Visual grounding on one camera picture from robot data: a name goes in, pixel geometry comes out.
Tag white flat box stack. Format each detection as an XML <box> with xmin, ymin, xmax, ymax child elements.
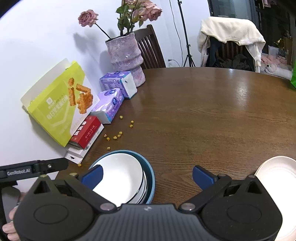
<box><xmin>64</xmin><ymin>124</ymin><xmax>104</xmax><ymax>164</ymax></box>

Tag red box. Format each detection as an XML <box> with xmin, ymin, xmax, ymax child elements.
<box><xmin>68</xmin><ymin>115</ymin><xmax>101</xmax><ymax>149</ymax></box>

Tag dark wooden chair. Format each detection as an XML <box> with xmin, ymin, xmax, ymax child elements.
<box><xmin>134</xmin><ymin>25</ymin><xmax>166</xmax><ymax>69</ymax></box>

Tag purple tissue pack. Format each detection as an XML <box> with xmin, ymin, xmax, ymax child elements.
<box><xmin>90</xmin><ymin>88</ymin><xmax>125</xmax><ymax>124</ymax></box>
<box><xmin>100</xmin><ymin>71</ymin><xmax>137</xmax><ymax>99</ymax></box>

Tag purple tissue pack upper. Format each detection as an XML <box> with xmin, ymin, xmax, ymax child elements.
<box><xmin>100</xmin><ymin>71</ymin><xmax>137</xmax><ymax>99</ymax></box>

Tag chair with clothes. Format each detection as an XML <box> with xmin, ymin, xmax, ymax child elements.
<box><xmin>197</xmin><ymin>16</ymin><xmax>266</xmax><ymax>73</ymax></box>

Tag pink textured vase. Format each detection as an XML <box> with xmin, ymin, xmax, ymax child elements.
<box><xmin>105</xmin><ymin>33</ymin><xmax>145</xmax><ymax>87</ymax></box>

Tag cream plate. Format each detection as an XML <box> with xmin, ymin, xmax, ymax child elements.
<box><xmin>255</xmin><ymin>156</ymin><xmax>295</xmax><ymax>194</ymax></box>

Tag white bowl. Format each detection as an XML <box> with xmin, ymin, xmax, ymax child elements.
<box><xmin>93</xmin><ymin>153</ymin><xmax>143</xmax><ymax>207</ymax></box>
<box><xmin>131</xmin><ymin>170</ymin><xmax>147</xmax><ymax>204</ymax></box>

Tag person left hand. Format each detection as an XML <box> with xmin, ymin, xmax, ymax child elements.
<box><xmin>2</xmin><ymin>192</ymin><xmax>26</xmax><ymax>241</ymax></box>

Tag blue bowl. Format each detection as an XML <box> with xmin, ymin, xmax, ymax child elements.
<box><xmin>89</xmin><ymin>150</ymin><xmax>156</xmax><ymax>204</ymax></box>

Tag green paper bag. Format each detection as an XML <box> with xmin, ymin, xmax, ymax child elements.
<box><xmin>290</xmin><ymin>67</ymin><xmax>296</xmax><ymax>88</ymax></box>

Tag studio light on stand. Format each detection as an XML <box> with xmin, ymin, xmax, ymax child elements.
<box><xmin>177</xmin><ymin>0</ymin><xmax>196</xmax><ymax>67</ymax></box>

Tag purple tissue pack lower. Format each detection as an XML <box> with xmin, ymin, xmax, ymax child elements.
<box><xmin>90</xmin><ymin>88</ymin><xmax>125</xmax><ymax>124</ymax></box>

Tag yellow green snack box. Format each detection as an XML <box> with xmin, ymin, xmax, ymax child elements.
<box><xmin>21</xmin><ymin>59</ymin><xmax>99</xmax><ymax>147</ymax></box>

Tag scattered corn kernels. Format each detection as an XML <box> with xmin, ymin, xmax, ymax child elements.
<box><xmin>77</xmin><ymin>115</ymin><xmax>134</xmax><ymax>167</ymax></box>

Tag white plush toy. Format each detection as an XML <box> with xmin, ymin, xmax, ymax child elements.
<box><xmin>265</xmin><ymin>64</ymin><xmax>292</xmax><ymax>81</ymax></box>

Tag cream sweater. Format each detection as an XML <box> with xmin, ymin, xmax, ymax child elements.
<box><xmin>197</xmin><ymin>16</ymin><xmax>266</xmax><ymax>73</ymax></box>

